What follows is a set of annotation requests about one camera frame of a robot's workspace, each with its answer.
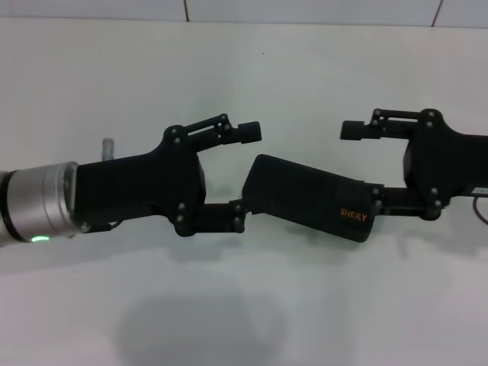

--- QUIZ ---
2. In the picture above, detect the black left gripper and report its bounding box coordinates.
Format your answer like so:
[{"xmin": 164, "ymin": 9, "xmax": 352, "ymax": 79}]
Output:
[{"xmin": 70, "ymin": 112, "xmax": 264, "ymax": 237}]

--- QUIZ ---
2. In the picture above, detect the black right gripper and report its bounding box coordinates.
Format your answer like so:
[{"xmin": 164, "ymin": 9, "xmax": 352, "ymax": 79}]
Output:
[{"xmin": 340, "ymin": 108, "xmax": 488, "ymax": 222}]

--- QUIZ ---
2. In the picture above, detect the black glasses case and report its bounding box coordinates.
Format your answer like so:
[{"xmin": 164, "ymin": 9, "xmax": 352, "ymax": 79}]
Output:
[{"xmin": 240, "ymin": 153, "xmax": 379, "ymax": 244}]

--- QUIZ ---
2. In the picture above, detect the silver left gripper stub plug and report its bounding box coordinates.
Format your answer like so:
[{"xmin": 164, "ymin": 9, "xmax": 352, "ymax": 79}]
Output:
[{"xmin": 101, "ymin": 137, "xmax": 117, "ymax": 162}]

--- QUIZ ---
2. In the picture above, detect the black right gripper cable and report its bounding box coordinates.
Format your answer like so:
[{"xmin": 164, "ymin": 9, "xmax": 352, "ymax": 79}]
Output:
[{"xmin": 470, "ymin": 185, "xmax": 488, "ymax": 226}]

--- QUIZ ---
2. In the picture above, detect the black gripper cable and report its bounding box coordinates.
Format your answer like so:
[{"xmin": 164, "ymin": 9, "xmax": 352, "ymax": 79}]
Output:
[
  {"xmin": 470, "ymin": 185, "xmax": 488, "ymax": 226},
  {"xmin": 81, "ymin": 222, "xmax": 120, "ymax": 234}
]

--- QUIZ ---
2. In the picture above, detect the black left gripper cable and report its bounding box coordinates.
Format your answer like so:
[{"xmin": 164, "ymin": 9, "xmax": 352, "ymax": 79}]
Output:
[{"xmin": 81, "ymin": 222, "xmax": 120, "ymax": 234}]

